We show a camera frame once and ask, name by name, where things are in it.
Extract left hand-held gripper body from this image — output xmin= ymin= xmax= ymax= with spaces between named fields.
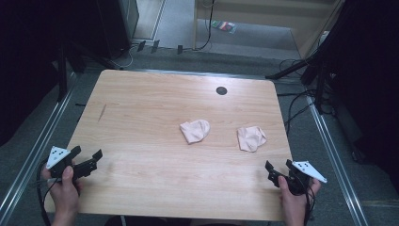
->
xmin=45 ymin=145 xmax=85 ymax=183

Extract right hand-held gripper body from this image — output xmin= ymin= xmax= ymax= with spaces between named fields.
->
xmin=283 ymin=160 xmax=328 ymax=197

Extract person's right hand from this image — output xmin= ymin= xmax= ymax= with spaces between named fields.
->
xmin=277 ymin=175 xmax=322 ymax=218

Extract person's left hand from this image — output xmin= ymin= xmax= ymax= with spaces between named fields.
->
xmin=40 ymin=165 xmax=82 ymax=218

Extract pink sock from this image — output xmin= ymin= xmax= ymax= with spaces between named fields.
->
xmin=236 ymin=125 xmax=268 ymax=153
xmin=179 ymin=119 xmax=212 ymax=145

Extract black metal stand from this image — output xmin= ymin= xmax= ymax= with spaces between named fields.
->
xmin=56 ymin=40 xmax=121 ymax=104
xmin=264 ymin=43 xmax=335 ymax=116

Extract person's dark clothing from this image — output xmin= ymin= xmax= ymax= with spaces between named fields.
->
xmin=104 ymin=215 xmax=252 ymax=226

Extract dark cabinet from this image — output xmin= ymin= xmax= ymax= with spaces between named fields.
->
xmin=93 ymin=0 xmax=140 ymax=60

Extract colourful packet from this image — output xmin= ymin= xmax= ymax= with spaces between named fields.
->
xmin=211 ymin=20 xmax=238 ymax=35

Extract metal floor rail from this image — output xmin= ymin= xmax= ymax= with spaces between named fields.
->
xmin=305 ymin=94 xmax=370 ymax=226
xmin=0 ymin=73 xmax=78 ymax=224

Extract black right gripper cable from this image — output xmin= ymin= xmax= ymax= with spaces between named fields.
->
xmin=301 ymin=177 xmax=318 ymax=226

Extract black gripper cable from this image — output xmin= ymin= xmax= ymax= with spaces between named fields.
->
xmin=301 ymin=177 xmax=318 ymax=226
xmin=35 ymin=158 xmax=60 ymax=226

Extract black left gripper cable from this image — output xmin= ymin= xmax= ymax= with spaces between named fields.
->
xmin=35 ymin=158 xmax=60 ymax=226

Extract black floor cables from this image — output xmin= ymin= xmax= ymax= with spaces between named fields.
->
xmin=277 ymin=57 xmax=318 ymax=137

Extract white floor cable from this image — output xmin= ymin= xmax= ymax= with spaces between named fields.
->
xmin=110 ymin=43 xmax=139 ymax=71

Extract black hanging cable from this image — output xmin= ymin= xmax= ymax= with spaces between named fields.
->
xmin=195 ymin=0 xmax=216 ymax=52

